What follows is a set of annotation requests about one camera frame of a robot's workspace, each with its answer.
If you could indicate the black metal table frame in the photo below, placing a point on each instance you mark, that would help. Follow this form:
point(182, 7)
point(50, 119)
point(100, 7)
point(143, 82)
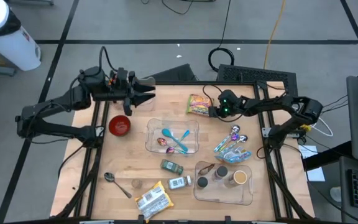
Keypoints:
point(179, 83)

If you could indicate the yellow snack packet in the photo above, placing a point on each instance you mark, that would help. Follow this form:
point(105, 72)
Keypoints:
point(154, 201)

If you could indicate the red bowl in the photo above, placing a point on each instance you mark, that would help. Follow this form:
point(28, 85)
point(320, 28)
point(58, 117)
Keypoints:
point(119, 125)

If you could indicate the blue plastic spoon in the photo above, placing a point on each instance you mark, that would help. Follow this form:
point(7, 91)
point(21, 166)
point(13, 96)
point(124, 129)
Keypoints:
point(165, 132)

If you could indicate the white label seasoning jar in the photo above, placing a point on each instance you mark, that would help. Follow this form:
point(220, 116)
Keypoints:
point(177, 183)

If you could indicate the purple label spice jar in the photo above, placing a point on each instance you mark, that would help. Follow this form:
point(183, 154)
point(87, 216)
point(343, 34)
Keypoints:
point(221, 171)

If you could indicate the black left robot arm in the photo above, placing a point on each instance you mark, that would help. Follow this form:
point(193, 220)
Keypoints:
point(57, 102)

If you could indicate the blue clear plastic pouch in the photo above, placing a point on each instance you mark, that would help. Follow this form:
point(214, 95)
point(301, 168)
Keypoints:
point(233, 155)

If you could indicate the plain black box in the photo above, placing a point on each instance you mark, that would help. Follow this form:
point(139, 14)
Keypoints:
point(176, 74)

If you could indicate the iridescent metal spoon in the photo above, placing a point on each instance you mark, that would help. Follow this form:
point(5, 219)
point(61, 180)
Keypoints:
point(170, 150)
point(162, 142)

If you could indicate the white computer mouse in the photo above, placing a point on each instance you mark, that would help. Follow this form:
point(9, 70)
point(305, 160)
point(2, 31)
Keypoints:
point(336, 194)

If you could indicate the clear plastic bin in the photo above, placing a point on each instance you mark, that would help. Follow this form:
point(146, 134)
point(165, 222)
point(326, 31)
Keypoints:
point(149, 104)
point(154, 126)
point(228, 196)

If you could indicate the tan lid spice jar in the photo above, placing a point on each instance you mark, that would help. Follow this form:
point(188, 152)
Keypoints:
point(240, 177)

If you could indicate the white trash can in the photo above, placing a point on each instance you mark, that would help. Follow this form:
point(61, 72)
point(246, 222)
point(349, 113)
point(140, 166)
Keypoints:
point(14, 46)

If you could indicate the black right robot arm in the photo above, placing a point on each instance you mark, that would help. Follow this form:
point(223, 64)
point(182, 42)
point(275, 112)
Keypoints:
point(275, 104)

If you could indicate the plain silver metal spoon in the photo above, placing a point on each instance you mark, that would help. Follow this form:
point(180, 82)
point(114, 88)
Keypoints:
point(109, 176)

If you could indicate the orange label spice jar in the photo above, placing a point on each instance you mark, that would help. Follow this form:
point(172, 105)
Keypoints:
point(202, 182)

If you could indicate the black desk beam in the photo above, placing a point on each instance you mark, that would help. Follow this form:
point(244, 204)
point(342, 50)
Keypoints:
point(325, 157)

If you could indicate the green spice jar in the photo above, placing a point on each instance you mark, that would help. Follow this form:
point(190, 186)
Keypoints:
point(171, 167)

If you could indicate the white paper sheet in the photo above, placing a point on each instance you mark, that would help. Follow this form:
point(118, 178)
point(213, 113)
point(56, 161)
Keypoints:
point(316, 174)

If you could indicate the yellow green ramen packet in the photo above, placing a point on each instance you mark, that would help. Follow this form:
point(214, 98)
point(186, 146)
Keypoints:
point(199, 104)

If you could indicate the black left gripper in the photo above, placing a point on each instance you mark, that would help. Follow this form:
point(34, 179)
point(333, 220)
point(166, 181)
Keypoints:
point(127, 87)

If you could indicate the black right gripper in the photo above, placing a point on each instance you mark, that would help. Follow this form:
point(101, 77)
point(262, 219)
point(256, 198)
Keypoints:
point(225, 111)

